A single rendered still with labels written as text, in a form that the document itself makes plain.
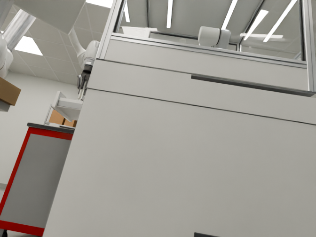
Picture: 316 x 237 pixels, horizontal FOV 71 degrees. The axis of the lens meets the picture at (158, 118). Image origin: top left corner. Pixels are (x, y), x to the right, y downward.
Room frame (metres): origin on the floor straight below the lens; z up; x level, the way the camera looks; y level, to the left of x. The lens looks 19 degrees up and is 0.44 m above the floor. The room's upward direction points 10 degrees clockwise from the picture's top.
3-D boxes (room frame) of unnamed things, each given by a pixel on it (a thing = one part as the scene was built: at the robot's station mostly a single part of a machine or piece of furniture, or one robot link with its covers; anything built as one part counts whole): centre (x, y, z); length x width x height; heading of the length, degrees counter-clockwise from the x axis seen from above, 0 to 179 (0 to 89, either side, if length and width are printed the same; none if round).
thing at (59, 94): (1.40, 0.62, 0.87); 0.29 x 0.02 x 0.11; 178
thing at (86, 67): (1.36, 0.52, 1.12); 0.08 x 0.07 x 0.09; 88
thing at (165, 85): (1.33, -0.18, 0.87); 1.02 x 0.95 x 0.14; 178
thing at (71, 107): (1.40, 0.41, 0.86); 0.40 x 0.26 x 0.06; 88
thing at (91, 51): (1.37, 0.53, 1.31); 0.13 x 0.11 x 0.16; 28
